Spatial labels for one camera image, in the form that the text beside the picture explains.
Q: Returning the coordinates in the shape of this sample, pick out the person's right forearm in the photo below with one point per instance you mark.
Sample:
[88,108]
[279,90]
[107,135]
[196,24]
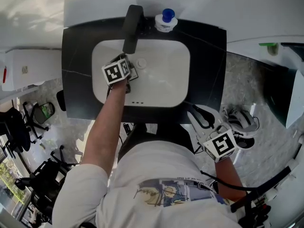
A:
[228,174]

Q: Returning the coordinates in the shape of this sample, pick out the red stick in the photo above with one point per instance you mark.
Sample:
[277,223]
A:
[4,74]

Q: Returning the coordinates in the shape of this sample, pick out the dark green bin white lid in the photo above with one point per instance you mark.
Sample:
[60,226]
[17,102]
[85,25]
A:
[295,98]

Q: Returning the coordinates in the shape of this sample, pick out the black faucet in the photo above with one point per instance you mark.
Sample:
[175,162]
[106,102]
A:
[131,27]

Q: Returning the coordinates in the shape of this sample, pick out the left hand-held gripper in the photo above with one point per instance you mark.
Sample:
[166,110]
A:
[114,72]

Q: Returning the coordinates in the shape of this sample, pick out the white bottle with blue cap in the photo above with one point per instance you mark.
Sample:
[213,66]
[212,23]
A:
[166,22]

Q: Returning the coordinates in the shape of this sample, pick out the white sink drain plug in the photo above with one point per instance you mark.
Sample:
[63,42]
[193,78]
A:
[141,63]

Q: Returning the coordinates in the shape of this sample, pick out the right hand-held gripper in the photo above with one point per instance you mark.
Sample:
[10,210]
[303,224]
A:
[222,145]

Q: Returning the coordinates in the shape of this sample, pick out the person's black trousers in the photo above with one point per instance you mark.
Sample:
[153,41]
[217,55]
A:
[137,136]

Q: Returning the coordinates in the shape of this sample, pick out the dark vanity cabinet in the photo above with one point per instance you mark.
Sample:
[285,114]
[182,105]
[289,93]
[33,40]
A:
[204,68]

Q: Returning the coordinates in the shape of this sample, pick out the person's white printed t-shirt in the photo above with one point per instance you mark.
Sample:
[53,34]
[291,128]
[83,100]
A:
[154,160]

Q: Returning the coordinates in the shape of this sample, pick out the white sink basin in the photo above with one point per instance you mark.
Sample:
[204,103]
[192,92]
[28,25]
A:
[166,79]

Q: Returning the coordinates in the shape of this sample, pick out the black office chair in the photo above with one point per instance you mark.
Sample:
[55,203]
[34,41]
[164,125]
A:
[14,127]
[45,182]

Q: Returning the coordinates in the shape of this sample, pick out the black chest mount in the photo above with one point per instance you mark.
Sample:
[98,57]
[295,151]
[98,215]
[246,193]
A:
[256,210]

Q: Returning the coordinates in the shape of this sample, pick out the white grey headset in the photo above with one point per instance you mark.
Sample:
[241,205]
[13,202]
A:
[240,121]

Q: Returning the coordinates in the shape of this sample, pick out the black trash bin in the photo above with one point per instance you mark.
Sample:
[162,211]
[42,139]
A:
[61,101]

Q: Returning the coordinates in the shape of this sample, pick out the white toilet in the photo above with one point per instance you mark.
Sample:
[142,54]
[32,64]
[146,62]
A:
[28,68]

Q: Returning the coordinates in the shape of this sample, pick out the person's left forearm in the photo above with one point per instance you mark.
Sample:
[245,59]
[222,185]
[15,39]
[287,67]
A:
[104,127]

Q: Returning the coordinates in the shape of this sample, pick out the white headset black visor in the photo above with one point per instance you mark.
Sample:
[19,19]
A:
[245,142]

